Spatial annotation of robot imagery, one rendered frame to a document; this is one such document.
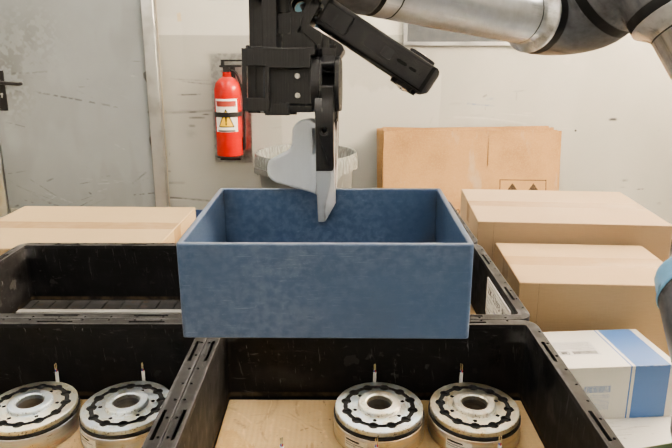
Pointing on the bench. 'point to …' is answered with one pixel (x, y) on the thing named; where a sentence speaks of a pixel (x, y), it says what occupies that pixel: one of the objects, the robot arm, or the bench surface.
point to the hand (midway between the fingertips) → (330, 206)
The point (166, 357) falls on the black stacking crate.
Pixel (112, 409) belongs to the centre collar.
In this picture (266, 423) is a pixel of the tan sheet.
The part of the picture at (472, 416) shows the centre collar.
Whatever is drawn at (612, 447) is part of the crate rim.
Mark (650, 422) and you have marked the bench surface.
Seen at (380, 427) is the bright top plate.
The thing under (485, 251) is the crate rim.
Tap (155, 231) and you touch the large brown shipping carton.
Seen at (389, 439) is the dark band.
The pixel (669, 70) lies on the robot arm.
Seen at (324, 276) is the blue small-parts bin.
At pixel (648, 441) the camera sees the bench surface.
